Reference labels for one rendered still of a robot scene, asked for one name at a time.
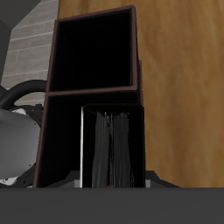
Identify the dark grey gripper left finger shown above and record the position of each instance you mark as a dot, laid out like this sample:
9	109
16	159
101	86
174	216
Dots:
73	178

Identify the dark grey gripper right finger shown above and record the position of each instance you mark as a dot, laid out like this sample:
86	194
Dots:
153	179

